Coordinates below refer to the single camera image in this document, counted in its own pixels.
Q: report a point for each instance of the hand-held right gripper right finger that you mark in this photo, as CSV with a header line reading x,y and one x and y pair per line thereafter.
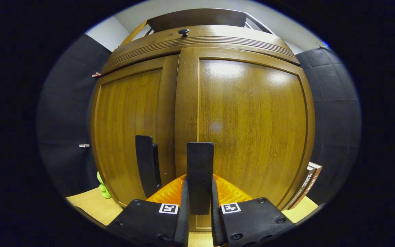
x,y
217,223

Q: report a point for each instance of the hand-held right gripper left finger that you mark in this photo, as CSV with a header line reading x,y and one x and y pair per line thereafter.
x,y
182,219

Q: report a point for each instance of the wooden shoe cabinet door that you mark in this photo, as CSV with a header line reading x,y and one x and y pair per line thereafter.
x,y
252,130
125,130

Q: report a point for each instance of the wooden double-door shoe cabinet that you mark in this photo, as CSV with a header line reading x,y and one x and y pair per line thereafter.
x,y
197,17

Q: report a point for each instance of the green toy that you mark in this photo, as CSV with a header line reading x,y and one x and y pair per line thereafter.
x,y
103,188

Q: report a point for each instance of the wooden drawer with black knob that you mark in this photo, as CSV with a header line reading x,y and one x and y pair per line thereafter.
x,y
204,43

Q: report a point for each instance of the small black clip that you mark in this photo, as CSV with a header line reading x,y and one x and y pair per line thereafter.
x,y
319,45

